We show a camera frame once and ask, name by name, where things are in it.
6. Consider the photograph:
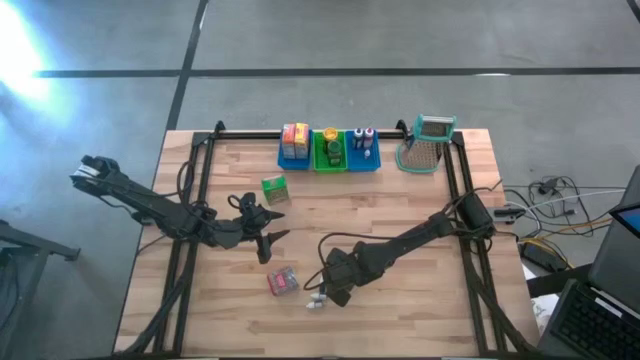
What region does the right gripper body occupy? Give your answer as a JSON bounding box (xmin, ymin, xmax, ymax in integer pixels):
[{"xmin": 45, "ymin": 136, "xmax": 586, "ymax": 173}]
[{"xmin": 322, "ymin": 246, "xmax": 362, "ymax": 308}]

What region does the green plastic basket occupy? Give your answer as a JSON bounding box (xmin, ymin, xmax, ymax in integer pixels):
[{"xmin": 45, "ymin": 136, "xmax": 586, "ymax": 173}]
[{"xmin": 312, "ymin": 129, "xmax": 350, "ymax": 174}]

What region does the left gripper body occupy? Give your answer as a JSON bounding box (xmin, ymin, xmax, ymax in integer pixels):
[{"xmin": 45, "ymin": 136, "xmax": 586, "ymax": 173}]
[{"xmin": 227, "ymin": 192, "xmax": 275, "ymax": 265}]

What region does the black power adapter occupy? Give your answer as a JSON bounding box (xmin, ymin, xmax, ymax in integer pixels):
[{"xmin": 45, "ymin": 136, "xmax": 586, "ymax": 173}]
[{"xmin": 519, "ymin": 242, "xmax": 556, "ymax": 274}]

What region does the black keyboard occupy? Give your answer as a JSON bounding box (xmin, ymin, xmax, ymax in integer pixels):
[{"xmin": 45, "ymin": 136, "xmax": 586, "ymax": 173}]
[{"xmin": 537, "ymin": 219, "xmax": 640, "ymax": 360}]

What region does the yellow Corn Pops box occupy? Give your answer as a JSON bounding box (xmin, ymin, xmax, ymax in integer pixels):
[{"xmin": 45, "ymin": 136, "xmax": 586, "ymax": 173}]
[{"xmin": 293, "ymin": 122, "xmax": 311, "ymax": 160}]

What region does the orange cereal box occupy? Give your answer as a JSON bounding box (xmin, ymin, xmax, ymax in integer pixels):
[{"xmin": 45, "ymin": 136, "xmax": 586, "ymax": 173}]
[{"xmin": 281, "ymin": 123, "xmax": 297, "ymax": 160}]

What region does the metal box grater teal handle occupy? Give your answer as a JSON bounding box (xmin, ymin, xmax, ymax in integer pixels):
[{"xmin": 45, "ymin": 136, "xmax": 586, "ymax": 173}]
[{"xmin": 394, "ymin": 113, "xmax": 459, "ymax": 175}]

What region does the green Apple Jacks box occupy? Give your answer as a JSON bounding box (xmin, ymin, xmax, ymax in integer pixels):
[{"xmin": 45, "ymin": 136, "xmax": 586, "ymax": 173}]
[{"xmin": 260, "ymin": 174, "xmax": 291, "ymax": 207}]

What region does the laptop with blue screen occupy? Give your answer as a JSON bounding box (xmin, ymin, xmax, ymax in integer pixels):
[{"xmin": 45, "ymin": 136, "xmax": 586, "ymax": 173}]
[{"xmin": 609, "ymin": 164, "xmax": 640, "ymax": 240}]

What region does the black cable with plug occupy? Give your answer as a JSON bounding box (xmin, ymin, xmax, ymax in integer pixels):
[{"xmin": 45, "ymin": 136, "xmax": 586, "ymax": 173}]
[{"xmin": 529, "ymin": 174, "xmax": 596, "ymax": 221}]

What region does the blue plastic basket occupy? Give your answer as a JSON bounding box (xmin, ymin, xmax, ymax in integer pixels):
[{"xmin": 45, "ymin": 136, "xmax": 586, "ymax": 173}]
[
  {"xmin": 346, "ymin": 130, "xmax": 382, "ymax": 174},
  {"xmin": 277, "ymin": 128, "xmax": 314, "ymax": 171}
]

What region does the black table frame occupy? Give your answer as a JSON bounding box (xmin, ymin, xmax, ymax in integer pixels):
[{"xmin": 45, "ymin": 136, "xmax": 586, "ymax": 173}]
[{"xmin": 117, "ymin": 119, "xmax": 539, "ymax": 359}]

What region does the yellow cable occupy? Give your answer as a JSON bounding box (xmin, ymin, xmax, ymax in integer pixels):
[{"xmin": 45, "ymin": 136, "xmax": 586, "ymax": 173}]
[{"xmin": 519, "ymin": 217, "xmax": 615, "ymax": 247}]

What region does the white paper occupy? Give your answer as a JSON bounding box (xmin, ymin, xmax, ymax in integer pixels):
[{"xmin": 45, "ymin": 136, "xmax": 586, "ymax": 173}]
[{"xmin": 529, "ymin": 293, "xmax": 564, "ymax": 336}]

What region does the white cable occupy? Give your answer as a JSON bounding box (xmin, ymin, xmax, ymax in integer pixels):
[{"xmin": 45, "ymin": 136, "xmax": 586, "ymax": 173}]
[{"xmin": 524, "ymin": 187, "xmax": 627, "ymax": 211}]

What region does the green tin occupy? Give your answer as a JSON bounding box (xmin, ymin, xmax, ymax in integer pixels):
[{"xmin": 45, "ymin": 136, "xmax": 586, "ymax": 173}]
[{"xmin": 326, "ymin": 140, "xmax": 344, "ymax": 166}]

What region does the dark grey side stand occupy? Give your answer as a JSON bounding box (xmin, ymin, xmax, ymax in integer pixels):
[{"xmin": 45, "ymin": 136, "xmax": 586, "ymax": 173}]
[{"xmin": 0, "ymin": 218, "xmax": 81, "ymax": 351}]

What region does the red patterned carton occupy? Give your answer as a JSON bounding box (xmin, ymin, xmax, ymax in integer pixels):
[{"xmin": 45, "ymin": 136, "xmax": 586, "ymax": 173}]
[{"xmin": 266, "ymin": 265, "xmax": 300, "ymax": 297}]

